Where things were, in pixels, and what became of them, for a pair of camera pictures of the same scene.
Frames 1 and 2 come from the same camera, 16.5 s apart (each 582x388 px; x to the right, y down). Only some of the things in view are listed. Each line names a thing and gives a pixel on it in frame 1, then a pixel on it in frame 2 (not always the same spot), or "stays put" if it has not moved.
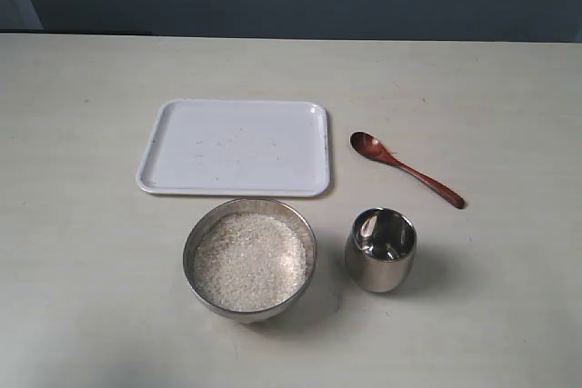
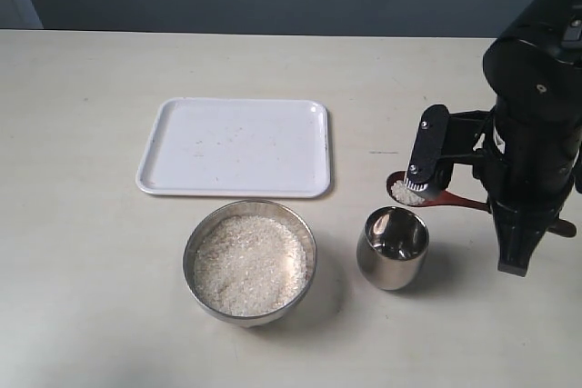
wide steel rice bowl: [250, 260] stays put
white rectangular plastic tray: [237, 147] stays put
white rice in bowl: [250, 261] stays put
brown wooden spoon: [371, 147] to [558, 227]
